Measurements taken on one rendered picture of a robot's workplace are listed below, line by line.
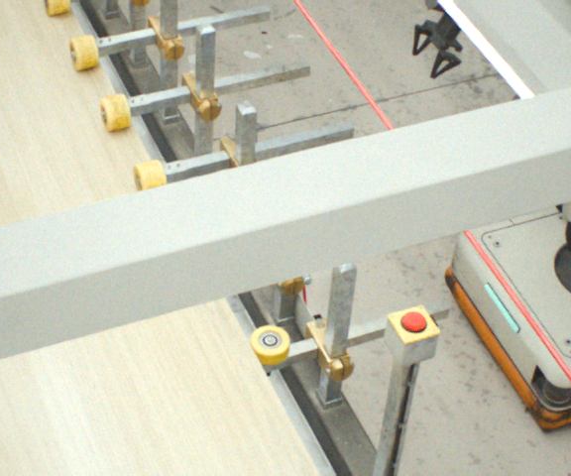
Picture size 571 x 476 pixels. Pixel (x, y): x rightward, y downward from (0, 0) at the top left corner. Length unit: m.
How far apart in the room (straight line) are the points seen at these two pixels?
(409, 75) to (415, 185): 4.16
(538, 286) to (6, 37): 1.60
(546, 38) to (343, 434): 1.89
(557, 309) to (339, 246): 3.02
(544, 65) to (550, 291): 2.79
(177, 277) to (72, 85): 2.63
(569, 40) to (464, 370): 2.94
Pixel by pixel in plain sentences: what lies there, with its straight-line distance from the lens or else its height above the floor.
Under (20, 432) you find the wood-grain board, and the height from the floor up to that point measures 0.90.
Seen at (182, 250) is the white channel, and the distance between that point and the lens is 0.69.
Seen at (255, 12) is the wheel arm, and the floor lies 0.96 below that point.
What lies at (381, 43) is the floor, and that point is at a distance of 5.03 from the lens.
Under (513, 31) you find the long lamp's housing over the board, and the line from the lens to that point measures 1.04.
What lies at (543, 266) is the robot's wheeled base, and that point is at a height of 0.28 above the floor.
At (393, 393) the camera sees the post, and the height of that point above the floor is 1.04.
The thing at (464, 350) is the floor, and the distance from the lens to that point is 3.95.
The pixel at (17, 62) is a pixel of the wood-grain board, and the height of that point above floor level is 0.90.
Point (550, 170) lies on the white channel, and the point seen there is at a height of 2.44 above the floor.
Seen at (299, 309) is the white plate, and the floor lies 0.76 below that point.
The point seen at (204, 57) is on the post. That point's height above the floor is 1.09.
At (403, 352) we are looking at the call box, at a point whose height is 1.19.
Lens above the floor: 2.94
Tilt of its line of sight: 45 degrees down
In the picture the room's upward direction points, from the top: 5 degrees clockwise
